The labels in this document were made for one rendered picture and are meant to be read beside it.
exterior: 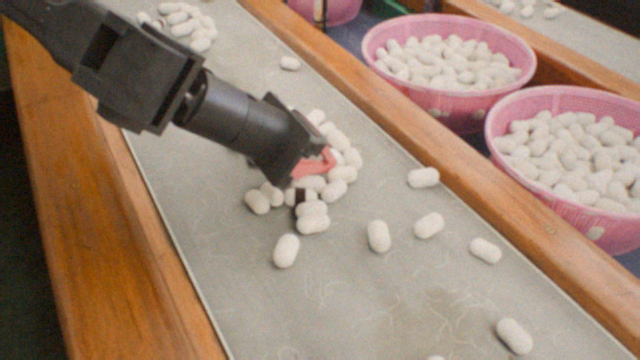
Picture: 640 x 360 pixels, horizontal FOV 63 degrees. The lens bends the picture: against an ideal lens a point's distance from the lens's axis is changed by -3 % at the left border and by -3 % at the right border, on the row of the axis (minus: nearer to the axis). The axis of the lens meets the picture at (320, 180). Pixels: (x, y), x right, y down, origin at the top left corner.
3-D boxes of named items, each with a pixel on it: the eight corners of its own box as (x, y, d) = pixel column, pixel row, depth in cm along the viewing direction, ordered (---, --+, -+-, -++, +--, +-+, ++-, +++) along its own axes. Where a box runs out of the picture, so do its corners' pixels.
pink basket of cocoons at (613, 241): (585, 313, 56) (617, 252, 49) (431, 174, 73) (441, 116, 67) (721, 226, 65) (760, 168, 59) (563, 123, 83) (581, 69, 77)
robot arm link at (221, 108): (174, 132, 46) (206, 74, 45) (149, 104, 51) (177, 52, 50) (236, 158, 51) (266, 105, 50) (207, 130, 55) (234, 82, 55)
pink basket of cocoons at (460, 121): (475, 172, 74) (489, 114, 68) (326, 106, 87) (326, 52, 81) (547, 96, 90) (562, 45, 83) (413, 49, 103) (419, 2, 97)
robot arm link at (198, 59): (99, 119, 43) (151, 26, 42) (70, 76, 51) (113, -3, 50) (214, 167, 51) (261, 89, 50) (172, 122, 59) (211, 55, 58)
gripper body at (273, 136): (280, 95, 59) (228, 67, 54) (325, 142, 52) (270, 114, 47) (248, 142, 61) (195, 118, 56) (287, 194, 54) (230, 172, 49)
